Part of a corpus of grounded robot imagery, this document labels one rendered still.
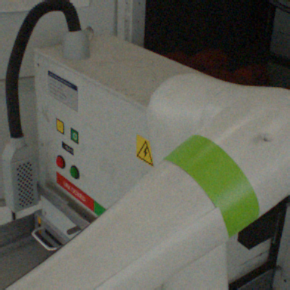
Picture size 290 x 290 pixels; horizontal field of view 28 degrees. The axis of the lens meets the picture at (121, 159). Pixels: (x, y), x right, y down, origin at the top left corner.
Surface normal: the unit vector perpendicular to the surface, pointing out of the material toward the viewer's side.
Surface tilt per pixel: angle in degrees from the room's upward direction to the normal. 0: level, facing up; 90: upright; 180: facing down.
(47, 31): 90
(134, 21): 90
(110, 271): 53
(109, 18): 90
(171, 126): 84
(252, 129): 31
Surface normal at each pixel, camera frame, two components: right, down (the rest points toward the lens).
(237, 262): 0.62, 0.40
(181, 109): -0.79, -0.25
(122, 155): -0.79, 0.29
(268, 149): 0.17, -0.16
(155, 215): -0.10, -0.37
